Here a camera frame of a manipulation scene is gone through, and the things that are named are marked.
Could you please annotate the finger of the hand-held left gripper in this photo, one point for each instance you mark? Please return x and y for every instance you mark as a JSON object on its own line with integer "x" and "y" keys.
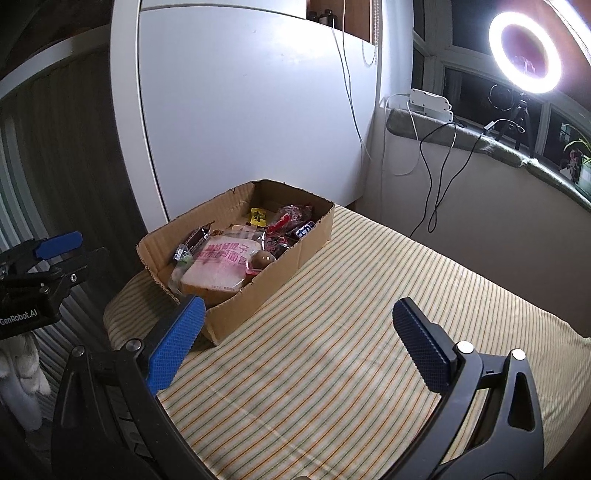
{"x": 60, "y": 244}
{"x": 85, "y": 263}

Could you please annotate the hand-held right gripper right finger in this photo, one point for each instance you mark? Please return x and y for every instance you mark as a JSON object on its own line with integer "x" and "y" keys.
{"x": 422, "y": 350}

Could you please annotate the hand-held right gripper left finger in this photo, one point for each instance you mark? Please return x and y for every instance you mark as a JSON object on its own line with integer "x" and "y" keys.
{"x": 175, "y": 348}

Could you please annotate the bread packet with pink print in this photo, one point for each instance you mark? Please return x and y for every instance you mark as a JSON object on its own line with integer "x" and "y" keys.
{"x": 221, "y": 267}

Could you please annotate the green candy packet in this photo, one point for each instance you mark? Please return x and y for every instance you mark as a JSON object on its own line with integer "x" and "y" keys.
{"x": 182, "y": 254}

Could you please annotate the cardboard box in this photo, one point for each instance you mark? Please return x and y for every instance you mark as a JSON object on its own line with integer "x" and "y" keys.
{"x": 268, "y": 304}

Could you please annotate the brown chocolate bar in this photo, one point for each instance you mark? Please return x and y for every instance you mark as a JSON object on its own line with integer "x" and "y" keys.
{"x": 196, "y": 240}

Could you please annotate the brown egg snack packet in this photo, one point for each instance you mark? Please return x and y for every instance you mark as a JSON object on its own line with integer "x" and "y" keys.
{"x": 262, "y": 261}

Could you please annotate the small black snack packet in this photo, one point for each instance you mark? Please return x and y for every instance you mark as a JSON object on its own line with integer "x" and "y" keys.
{"x": 277, "y": 242}

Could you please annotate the yellow candy packet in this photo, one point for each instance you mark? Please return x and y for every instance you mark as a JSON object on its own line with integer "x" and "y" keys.
{"x": 258, "y": 217}

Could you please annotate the blue Milky Way bar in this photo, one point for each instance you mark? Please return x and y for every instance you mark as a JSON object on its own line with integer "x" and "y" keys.
{"x": 305, "y": 229}

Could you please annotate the striped yellow blanket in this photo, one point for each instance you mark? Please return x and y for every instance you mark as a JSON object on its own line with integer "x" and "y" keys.
{"x": 332, "y": 369}

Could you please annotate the white wardrobe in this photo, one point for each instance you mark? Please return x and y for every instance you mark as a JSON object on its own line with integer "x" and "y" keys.
{"x": 254, "y": 115}

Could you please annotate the small red potted plant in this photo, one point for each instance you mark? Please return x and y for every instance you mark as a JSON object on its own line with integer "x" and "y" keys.
{"x": 575, "y": 159}

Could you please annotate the white power strip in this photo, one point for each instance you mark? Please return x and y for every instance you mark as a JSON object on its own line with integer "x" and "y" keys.
{"x": 431, "y": 105}

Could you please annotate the potted spider plant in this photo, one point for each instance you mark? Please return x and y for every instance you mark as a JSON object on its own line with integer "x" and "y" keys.
{"x": 584, "y": 161}

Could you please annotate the black tripod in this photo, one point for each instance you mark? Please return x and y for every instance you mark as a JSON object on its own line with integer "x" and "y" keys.
{"x": 519, "y": 120}

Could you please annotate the wooden shelf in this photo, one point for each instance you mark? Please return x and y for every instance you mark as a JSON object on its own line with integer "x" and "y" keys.
{"x": 341, "y": 14}

